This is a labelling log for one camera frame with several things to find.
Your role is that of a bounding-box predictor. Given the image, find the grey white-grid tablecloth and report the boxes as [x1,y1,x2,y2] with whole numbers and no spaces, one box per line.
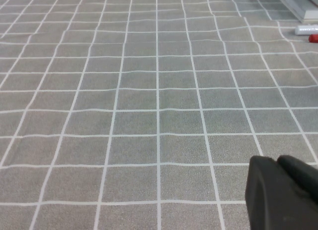
[0,0,318,230]

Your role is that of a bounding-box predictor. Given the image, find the white whiteboard marker black cap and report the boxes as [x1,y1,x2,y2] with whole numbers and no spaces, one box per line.
[294,24,318,36]

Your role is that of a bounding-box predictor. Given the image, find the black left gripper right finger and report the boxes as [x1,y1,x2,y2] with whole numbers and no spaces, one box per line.
[276,154,318,203]

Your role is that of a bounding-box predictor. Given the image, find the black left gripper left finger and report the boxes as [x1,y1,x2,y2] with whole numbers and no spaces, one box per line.
[244,155,318,230]

